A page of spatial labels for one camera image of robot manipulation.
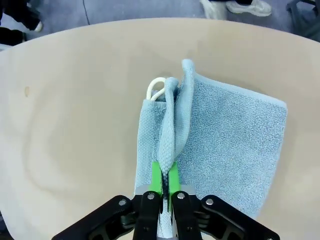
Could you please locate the black shoe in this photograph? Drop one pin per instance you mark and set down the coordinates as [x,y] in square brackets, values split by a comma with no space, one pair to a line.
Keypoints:
[11,37]
[20,12]

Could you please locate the black plastic stool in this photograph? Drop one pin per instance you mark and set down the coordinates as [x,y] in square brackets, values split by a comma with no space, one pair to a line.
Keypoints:
[305,17]

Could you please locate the white sneaker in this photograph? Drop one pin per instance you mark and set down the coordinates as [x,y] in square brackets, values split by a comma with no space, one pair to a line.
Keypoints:
[250,8]

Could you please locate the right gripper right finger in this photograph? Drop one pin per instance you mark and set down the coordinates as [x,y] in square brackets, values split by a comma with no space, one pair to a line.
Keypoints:
[185,212]

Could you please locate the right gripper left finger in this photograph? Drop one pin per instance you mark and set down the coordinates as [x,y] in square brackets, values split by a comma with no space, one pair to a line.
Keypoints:
[145,212]

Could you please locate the light blue terry towel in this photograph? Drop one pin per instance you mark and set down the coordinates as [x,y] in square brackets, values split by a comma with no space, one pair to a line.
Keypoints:
[225,140]

